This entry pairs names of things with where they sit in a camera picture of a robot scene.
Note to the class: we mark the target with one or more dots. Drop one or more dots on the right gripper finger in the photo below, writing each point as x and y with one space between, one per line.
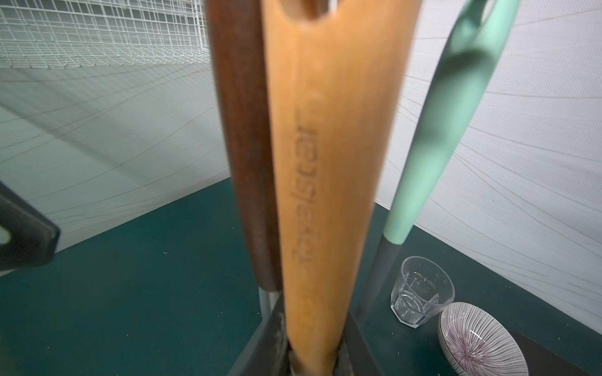
33 238

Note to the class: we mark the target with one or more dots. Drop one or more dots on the white spatula light wood handle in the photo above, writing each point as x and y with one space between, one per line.
334 78

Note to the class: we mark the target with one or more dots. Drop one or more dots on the grey utensil rack stand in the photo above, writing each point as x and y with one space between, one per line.
268 351

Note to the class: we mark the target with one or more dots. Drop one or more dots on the clear drinking glass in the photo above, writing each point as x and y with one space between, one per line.
422 289

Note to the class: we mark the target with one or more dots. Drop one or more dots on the pink striped bowl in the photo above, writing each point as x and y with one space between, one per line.
475 343

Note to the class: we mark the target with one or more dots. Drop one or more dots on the brown metal scroll stand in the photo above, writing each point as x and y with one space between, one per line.
543 361

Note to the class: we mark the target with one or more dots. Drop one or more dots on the white wire basket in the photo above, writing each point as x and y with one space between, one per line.
55 34

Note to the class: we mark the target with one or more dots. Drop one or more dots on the grey utensil mint handle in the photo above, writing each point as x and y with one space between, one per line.
464 70

